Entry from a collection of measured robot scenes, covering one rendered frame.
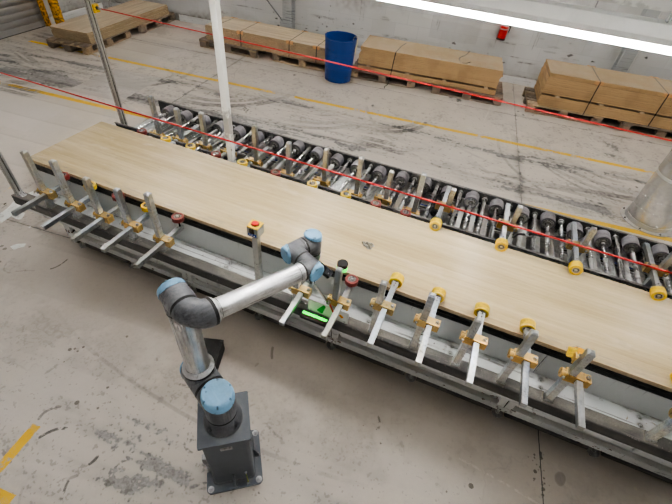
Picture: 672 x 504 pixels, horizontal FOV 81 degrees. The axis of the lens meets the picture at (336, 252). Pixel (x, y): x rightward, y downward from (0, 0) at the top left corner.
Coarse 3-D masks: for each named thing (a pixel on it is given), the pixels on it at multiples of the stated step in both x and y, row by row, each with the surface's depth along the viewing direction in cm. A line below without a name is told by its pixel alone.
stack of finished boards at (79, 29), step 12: (132, 0) 851; (108, 12) 775; (120, 12) 781; (132, 12) 788; (144, 12) 795; (156, 12) 825; (168, 12) 859; (60, 24) 700; (72, 24) 706; (84, 24) 711; (108, 24) 722; (120, 24) 741; (132, 24) 769; (60, 36) 696; (72, 36) 690; (84, 36) 683; (108, 36) 722
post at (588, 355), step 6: (588, 348) 183; (582, 354) 186; (588, 354) 181; (594, 354) 181; (576, 360) 190; (582, 360) 185; (588, 360) 183; (570, 366) 194; (576, 366) 189; (582, 366) 187; (570, 372) 192; (576, 372) 191; (558, 384) 201; (564, 384) 199; (552, 390) 206; (558, 390) 204; (546, 396) 210; (552, 396) 208
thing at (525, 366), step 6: (528, 330) 212; (522, 366) 197; (528, 366) 196; (522, 372) 194; (528, 372) 194; (522, 378) 191; (528, 378) 191; (522, 384) 189; (528, 384) 189; (522, 390) 186; (522, 396) 184; (522, 402) 182
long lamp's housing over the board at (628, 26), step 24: (432, 0) 144; (456, 0) 142; (480, 0) 139; (504, 0) 137; (528, 0) 136; (552, 24) 135; (576, 24) 133; (600, 24) 131; (624, 24) 129; (648, 24) 127
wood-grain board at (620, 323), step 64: (128, 192) 279; (192, 192) 285; (256, 192) 291; (320, 192) 298; (384, 256) 253; (448, 256) 258; (512, 256) 264; (512, 320) 224; (576, 320) 228; (640, 320) 232
